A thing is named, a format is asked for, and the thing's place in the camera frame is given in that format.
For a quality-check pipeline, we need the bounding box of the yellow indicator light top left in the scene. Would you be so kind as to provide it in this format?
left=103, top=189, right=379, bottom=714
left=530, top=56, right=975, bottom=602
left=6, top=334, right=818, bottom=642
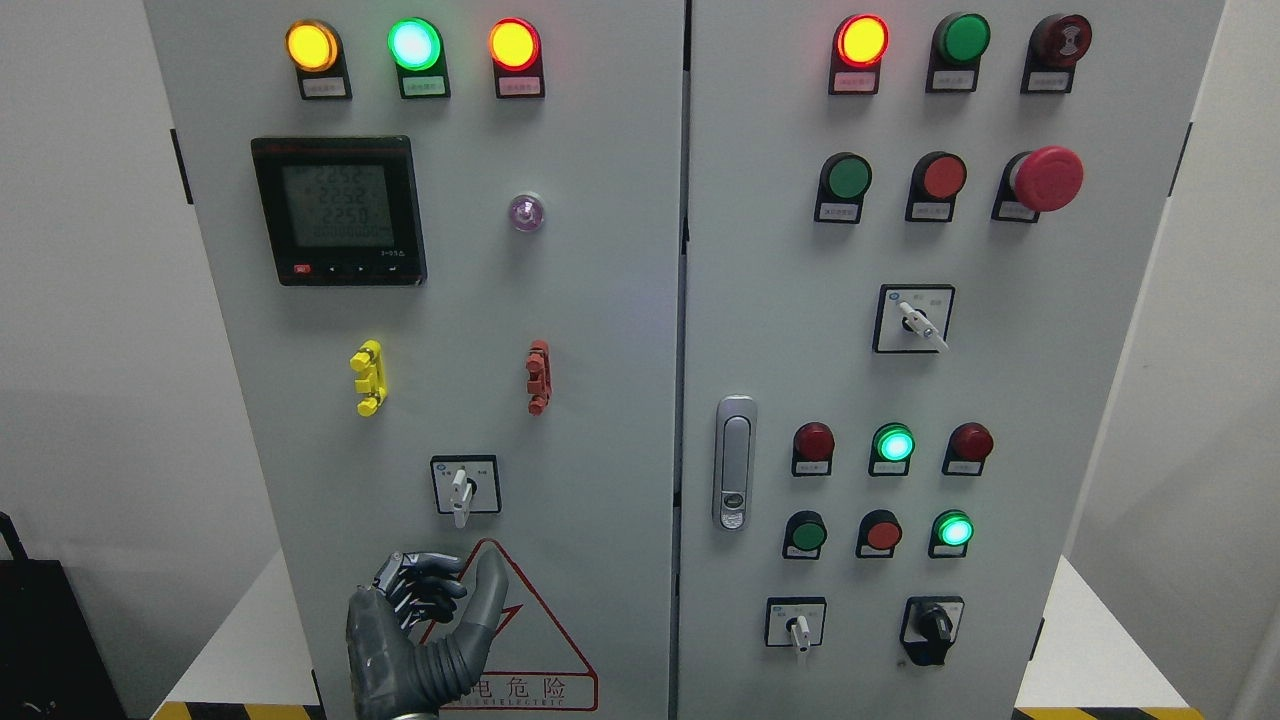
left=285, top=18, right=352, bottom=101

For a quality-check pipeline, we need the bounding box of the silver cabinet door handle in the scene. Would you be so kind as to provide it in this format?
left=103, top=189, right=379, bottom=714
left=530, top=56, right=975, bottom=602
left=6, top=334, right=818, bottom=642
left=712, top=395, right=756, bottom=532

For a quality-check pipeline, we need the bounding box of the red electrical hazard sticker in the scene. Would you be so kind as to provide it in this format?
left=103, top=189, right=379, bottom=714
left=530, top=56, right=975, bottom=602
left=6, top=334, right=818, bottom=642
left=445, top=538, right=599, bottom=712

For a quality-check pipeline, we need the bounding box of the yellow terminal connector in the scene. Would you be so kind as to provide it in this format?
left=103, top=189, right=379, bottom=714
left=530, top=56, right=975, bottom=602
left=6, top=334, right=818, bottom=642
left=349, top=340, right=388, bottom=418

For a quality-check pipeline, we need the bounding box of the red push button lower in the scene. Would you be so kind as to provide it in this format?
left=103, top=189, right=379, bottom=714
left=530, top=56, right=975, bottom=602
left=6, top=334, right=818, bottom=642
left=855, top=509, right=902, bottom=559

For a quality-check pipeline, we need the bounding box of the dark red indicator light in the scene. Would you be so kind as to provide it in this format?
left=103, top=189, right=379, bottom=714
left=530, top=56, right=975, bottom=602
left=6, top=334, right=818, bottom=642
left=942, top=421, right=995, bottom=477
left=791, top=421, right=836, bottom=477

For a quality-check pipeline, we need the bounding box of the dark red indicator light left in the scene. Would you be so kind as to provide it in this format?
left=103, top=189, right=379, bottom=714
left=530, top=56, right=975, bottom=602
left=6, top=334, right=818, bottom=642
left=791, top=421, right=836, bottom=477

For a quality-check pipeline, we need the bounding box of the orange red-ringed indicator light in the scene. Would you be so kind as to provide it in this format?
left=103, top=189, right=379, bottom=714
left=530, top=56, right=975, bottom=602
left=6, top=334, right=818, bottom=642
left=488, top=17, right=545, bottom=99

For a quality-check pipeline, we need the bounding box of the green push button top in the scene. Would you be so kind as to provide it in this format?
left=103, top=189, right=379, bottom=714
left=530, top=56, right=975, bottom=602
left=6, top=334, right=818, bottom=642
left=925, top=12, right=991, bottom=94

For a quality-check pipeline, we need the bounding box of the red terminal connector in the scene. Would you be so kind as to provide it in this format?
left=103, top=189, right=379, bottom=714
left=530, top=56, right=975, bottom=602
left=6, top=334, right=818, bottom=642
left=525, top=340, right=553, bottom=416

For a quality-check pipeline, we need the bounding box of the dark red buzzer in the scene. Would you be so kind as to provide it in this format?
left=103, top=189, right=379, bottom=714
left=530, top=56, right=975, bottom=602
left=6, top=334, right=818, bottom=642
left=1020, top=13, right=1093, bottom=95

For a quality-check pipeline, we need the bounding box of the green push button second row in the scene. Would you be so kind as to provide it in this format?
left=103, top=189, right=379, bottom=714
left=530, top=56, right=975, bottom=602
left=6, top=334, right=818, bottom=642
left=813, top=152, right=873, bottom=224

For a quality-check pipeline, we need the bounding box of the small white selector switch bottom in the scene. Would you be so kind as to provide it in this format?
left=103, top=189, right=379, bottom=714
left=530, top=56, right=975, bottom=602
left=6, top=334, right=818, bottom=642
left=764, top=596, right=827, bottom=656

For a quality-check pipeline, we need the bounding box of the green push button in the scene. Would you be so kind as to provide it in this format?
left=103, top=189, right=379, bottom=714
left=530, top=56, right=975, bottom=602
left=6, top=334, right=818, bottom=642
left=781, top=510, right=828, bottom=560
left=925, top=12, right=991, bottom=94

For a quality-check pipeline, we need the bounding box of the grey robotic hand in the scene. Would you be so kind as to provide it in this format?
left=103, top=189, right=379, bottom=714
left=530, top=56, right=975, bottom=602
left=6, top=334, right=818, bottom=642
left=346, top=550, right=509, bottom=719

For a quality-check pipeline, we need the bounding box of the green lit indicator middle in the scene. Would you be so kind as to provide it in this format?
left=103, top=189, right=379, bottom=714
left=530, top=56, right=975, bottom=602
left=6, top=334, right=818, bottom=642
left=867, top=421, right=916, bottom=477

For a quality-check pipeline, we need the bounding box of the black digital power meter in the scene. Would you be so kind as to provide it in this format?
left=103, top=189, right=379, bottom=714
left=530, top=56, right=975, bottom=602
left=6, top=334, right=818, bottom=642
left=250, top=135, right=428, bottom=287

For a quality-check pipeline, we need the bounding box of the dark red indicator light right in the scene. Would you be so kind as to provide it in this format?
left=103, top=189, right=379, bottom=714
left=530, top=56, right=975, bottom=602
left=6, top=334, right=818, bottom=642
left=942, top=421, right=995, bottom=477

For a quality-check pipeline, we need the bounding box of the white selector switch right door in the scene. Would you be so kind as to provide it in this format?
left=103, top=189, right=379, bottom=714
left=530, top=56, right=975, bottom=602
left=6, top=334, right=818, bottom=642
left=872, top=284, right=956, bottom=354

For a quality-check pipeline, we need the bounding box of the red push button second row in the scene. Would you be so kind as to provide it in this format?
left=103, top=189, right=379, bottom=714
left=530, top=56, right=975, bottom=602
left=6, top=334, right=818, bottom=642
left=904, top=151, right=968, bottom=223

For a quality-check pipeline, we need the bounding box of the green push button lower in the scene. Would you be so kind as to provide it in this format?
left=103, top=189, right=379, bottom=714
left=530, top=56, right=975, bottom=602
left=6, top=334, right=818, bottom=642
left=781, top=510, right=828, bottom=560

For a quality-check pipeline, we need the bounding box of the small clear bulb light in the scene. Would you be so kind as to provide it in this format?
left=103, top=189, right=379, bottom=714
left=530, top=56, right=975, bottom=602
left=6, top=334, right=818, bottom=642
left=508, top=192, right=547, bottom=233

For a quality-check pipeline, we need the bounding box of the green lit indicator lower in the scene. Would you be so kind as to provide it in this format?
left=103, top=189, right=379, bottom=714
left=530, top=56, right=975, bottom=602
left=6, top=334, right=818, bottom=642
left=928, top=509, right=975, bottom=559

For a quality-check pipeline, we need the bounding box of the white rotary selector switch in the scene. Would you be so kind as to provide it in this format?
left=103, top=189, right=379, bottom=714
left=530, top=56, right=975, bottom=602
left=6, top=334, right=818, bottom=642
left=429, top=454, right=502, bottom=529

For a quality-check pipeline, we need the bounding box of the black bag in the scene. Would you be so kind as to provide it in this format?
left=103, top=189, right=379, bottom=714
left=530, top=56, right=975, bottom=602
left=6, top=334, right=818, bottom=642
left=1, top=512, right=125, bottom=719

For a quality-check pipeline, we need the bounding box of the orange indicator light right door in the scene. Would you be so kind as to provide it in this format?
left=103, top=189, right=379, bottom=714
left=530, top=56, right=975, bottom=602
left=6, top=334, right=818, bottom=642
left=828, top=13, right=890, bottom=96

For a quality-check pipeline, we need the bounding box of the green lit indicator light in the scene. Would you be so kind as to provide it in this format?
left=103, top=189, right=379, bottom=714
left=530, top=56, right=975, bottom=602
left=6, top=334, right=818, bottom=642
left=387, top=17, right=451, bottom=100

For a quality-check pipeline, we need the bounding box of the grey electrical cabinet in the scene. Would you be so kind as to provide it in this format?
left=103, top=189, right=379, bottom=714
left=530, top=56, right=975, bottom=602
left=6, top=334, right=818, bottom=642
left=143, top=1, right=1224, bottom=719

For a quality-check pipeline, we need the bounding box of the red emergency stop button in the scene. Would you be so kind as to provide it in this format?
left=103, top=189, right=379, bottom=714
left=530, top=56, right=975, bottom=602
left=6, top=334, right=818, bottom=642
left=991, top=145, right=1085, bottom=223

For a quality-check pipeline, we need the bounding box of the black knob selector switch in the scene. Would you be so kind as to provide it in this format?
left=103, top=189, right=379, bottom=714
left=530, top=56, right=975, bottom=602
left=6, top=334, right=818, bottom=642
left=900, top=596, right=965, bottom=667

